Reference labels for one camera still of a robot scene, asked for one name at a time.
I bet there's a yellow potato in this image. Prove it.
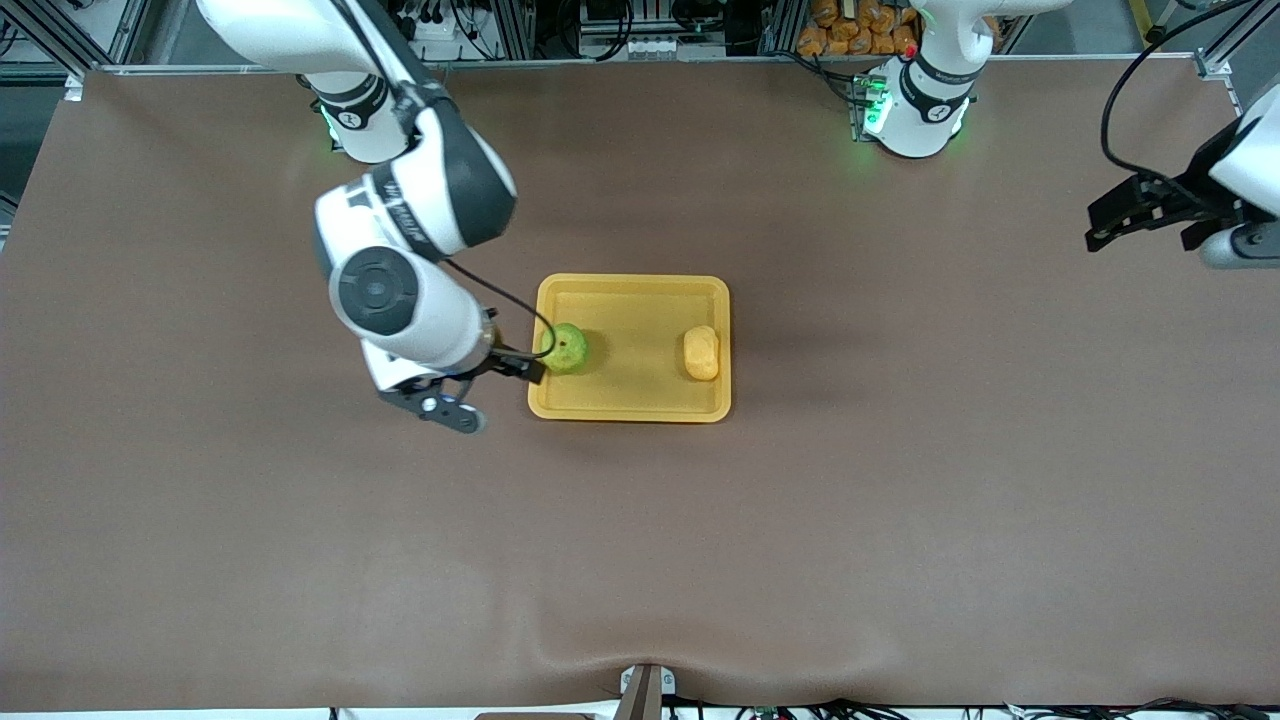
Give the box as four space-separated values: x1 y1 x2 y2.
683 325 721 382

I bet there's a yellow plastic tray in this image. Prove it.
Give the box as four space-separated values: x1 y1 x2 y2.
527 273 733 424

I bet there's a brown table cover mat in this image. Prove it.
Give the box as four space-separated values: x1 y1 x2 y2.
0 58 1280 713

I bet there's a white power strip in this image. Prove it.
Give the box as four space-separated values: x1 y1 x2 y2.
398 8 486 49

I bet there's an aluminium frame profile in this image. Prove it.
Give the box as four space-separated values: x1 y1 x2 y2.
0 0 91 101
1195 0 1280 81

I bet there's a silver table edge rail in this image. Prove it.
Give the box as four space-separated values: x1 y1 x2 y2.
85 54 1201 75

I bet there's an aluminium frame post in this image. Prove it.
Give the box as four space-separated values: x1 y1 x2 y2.
757 0 803 56
480 0 538 61

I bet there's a black loose cable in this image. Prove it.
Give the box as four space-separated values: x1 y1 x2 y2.
735 697 1280 720

